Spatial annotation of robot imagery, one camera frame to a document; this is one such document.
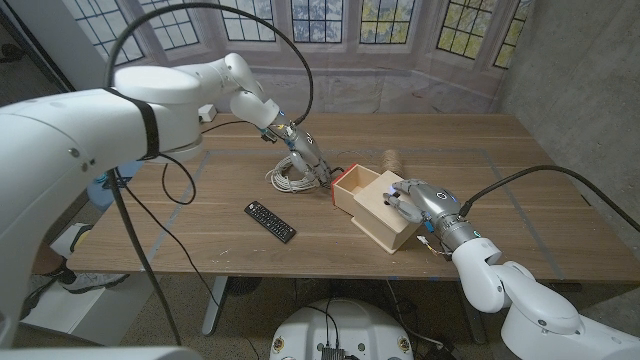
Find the coiled white network cable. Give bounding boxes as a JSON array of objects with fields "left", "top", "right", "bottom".
[{"left": 265, "top": 154, "right": 321, "bottom": 194}]

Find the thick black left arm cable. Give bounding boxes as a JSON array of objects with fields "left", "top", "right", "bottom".
[{"left": 103, "top": 2, "right": 315, "bottom": 347}]

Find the wooden cabinet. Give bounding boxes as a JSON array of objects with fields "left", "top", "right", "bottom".
[{"left": 333, "top": 148, "right": 382, "bottom": 166}]

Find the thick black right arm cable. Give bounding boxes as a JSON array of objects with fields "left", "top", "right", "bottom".
[{"left": 458, "top": 164, "right": 640, "bottom": 232}]

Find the printed bay window backdrop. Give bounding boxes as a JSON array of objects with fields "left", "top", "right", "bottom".
[{"left": 62, "top": 0, "right": 534, "bottom": 124}]

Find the red-fronted drawer with black handle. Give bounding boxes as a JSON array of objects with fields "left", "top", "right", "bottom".
[{"left": 330, "top": 162, "right": 384, "bottom": 217}]

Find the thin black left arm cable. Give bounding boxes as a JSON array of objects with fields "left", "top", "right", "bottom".
[{"left": 116, "top": 119, "right": 266, "bottom": 360}]

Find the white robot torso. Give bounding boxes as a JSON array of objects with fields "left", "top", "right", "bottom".
[{"left": 269, "top": 298, "right": 415, "bottom": 360}]

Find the black TV remote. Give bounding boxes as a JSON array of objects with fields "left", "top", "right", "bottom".
[{"left": 243, "top": 200, "right": 298, "bottom": 245}]

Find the grey white sneaker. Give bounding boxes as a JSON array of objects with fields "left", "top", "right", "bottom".
[
  {"left": 19, "top": 278, "right": 57, "bottom": 321},
  {"left": 62, "top": 272, "right": 130, "bottom": 295}
]

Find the brown twine spool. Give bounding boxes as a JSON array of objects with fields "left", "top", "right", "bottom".
[{"left": 380, "top": 148, "right": 406, "bottom": 177}]

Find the light wooden drawer unit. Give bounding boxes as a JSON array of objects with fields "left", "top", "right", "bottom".
[{"left": 351, "top": 169, "right": 426, "bottom": 255}]

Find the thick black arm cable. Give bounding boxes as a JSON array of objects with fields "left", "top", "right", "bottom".
[
  {"left": 458, "top": 164, "right": 640, "bottom": 232},
  {"left": 103, "top": 2, "right": 315, "bottom": 347}
]

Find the grey table leg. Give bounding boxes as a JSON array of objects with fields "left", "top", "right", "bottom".
[
  {"left": 201, "top": 276, "right": 230, "bottom": 337},
  {"left": 467, "top": 309, "right": 487, "bottom": 345}
]

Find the black floor fan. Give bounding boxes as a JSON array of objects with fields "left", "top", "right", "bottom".
[{"left": 227, "top": 276, "right": 264, "bottom": 297}]

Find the person's leg with black sock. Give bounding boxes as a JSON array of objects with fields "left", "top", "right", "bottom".
[{"left": 34, "top": 244, "right": 76, "bottom": 286}]

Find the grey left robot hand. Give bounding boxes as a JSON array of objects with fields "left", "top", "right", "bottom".
[{"left": 269, "top": 121, "right": 335, "bottom": 190}]

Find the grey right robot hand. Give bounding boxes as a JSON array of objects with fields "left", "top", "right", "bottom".
[{"left": 382, "top": 178, "right": 484, "bottom": 252}]

